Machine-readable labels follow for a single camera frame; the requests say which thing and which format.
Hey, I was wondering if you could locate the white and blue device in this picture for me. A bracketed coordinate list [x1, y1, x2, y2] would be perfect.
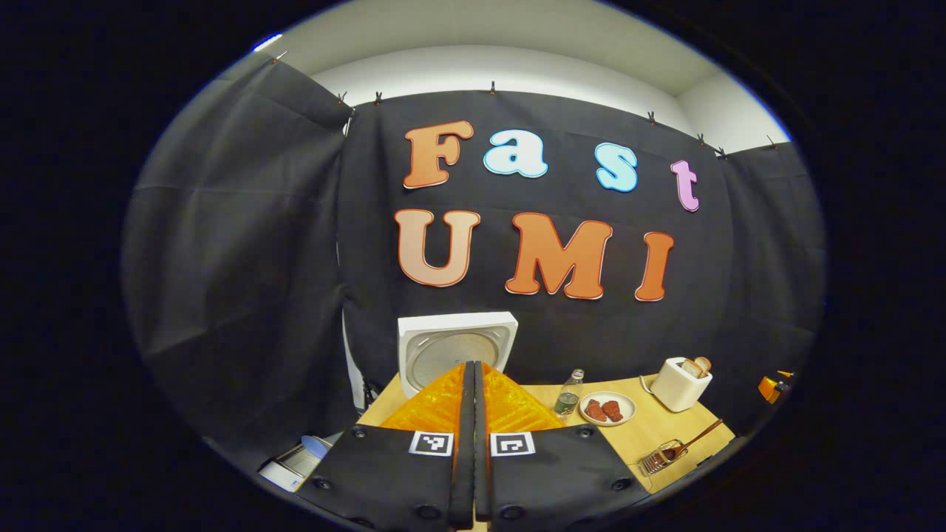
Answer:
[257, 434, 333, 493]

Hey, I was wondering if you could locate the black backdrop cloth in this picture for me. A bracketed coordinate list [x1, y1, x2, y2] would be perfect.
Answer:
[122, 52, 827, 474]

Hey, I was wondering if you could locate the row of black cloth clips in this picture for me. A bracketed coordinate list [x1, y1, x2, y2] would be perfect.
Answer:
[273, 50, 777, 160]

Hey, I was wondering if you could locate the white toaster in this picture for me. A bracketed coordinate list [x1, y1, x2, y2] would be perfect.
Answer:
[650, 357, 714, 413]

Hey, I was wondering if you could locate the white rice cooker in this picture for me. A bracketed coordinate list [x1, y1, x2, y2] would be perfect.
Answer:
[397, 311, 520, 400]

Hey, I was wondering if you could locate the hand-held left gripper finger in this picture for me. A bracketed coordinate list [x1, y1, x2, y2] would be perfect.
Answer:
[474, 361, 651, 531]
[296, 361, 476, 531]

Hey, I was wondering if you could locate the white plate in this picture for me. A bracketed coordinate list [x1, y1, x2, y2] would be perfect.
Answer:
[579, 391, 637, 427]

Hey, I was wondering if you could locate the metal wire chopstick holder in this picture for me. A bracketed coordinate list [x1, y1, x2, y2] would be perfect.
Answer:
[638, 439, 688, 476]

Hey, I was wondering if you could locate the clear plastic water bottle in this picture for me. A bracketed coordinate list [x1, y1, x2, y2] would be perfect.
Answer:
[553, 369, 585, 420]

